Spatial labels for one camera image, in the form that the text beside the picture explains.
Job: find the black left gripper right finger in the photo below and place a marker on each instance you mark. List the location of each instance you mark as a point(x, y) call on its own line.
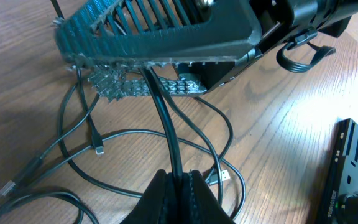
point(198, 204)

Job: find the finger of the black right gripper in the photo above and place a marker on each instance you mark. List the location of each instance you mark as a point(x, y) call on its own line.
point(113, 84)
point(111, 33)

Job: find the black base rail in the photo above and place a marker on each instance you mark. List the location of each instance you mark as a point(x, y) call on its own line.
point(339, 201)

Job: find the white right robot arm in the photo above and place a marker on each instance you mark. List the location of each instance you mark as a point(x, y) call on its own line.
point(332, 18)

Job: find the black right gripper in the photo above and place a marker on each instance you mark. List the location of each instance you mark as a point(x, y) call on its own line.
point(272, 23)

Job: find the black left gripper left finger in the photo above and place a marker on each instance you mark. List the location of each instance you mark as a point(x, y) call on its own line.
point(158, 203)

